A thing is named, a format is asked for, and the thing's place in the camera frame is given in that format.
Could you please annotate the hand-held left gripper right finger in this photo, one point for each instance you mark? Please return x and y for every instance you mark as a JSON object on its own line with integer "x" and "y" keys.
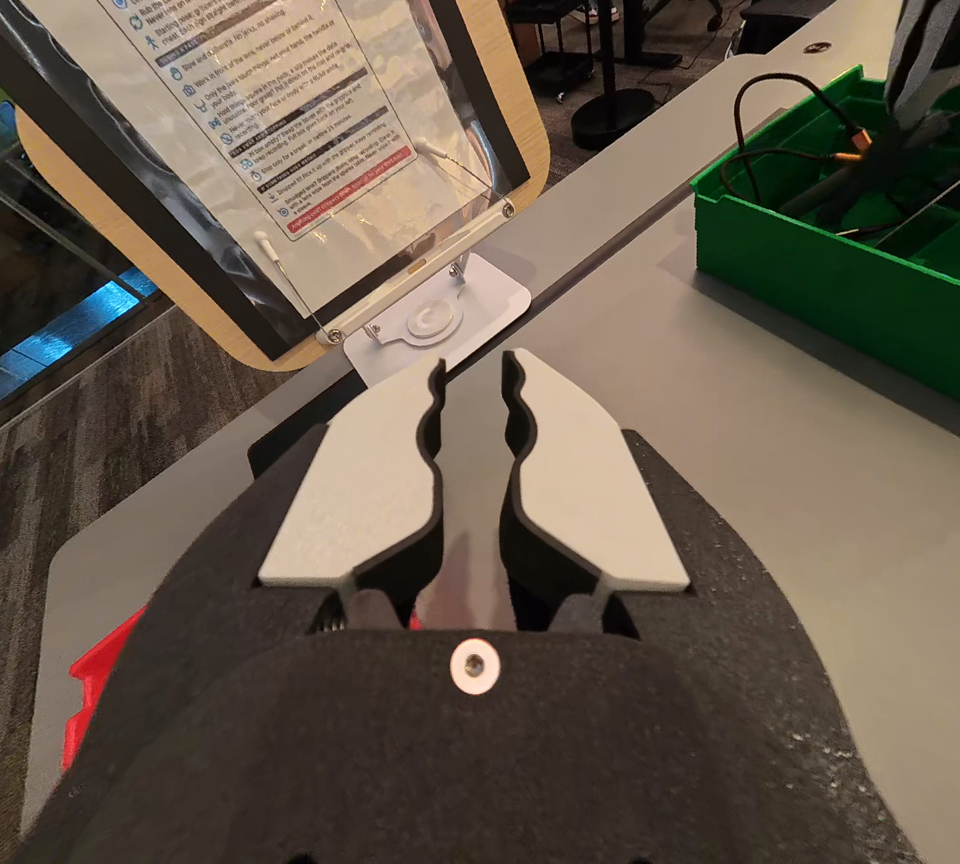
{"x": 592, "y": 496}

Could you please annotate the green plastic bin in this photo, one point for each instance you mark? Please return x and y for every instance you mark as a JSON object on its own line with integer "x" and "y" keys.
{"x": 787, "y": 264}

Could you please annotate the red plastic bin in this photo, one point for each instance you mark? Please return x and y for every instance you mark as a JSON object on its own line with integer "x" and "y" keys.
{"x": 94, "y": 684}

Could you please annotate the wooden board with black panel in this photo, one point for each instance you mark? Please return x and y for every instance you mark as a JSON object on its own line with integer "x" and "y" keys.
{"x": 517, "y": 91}

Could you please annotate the printed instruction sheet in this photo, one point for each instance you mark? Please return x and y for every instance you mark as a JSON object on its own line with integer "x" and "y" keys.
{"x": 247, "y": 53}

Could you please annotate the grey usb hub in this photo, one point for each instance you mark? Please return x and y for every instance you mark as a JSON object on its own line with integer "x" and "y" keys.
{"x": 814, "y": 196}

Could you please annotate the black floor stand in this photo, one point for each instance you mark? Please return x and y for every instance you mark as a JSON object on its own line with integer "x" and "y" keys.
{"x": 611, "y": 117}

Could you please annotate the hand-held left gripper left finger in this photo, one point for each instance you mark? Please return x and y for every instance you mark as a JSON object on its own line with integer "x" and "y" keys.
{"x": 352, "y": 496}

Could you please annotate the metal desk grommet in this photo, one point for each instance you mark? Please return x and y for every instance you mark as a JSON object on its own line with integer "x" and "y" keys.
{"x": 817, "y": 47}

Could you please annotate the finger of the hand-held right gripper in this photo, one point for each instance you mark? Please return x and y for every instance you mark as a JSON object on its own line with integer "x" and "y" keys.
{"x": 928, "y": 46}

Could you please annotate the white stand base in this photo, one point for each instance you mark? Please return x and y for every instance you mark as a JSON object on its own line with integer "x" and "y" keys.
{"x": 495, "y": 294}

